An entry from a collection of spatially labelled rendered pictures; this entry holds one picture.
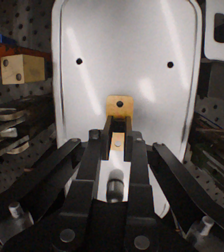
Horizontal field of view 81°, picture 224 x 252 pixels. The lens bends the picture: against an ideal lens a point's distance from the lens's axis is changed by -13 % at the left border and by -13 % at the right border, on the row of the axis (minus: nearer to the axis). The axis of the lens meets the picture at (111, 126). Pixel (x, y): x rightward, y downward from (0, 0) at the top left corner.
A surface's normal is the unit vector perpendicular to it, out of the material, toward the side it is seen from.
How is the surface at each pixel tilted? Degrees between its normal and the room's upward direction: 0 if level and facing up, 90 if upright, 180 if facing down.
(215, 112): 0
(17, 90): 0
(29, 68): 90
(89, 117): 0
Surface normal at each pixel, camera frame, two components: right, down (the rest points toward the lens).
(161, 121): -0.07, 0.33
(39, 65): 1.00, 0.05
